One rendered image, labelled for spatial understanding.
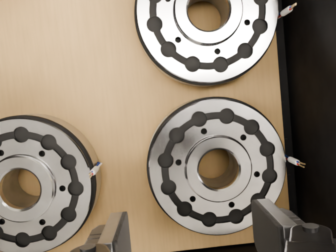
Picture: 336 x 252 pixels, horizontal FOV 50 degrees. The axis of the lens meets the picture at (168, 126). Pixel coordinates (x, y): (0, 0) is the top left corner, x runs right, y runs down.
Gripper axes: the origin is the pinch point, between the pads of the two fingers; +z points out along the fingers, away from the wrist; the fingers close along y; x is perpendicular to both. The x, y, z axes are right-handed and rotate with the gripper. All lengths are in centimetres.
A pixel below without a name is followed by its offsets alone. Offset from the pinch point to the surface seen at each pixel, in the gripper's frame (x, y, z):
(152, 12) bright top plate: 11.9, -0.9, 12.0
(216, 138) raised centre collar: 2.6, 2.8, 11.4
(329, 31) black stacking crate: 8.9, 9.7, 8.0
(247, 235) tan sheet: -6.2, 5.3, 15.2
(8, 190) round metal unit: -0.1, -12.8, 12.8
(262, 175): -0.5, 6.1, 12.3
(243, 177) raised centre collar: -0.4, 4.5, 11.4
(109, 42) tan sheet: 10.5, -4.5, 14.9
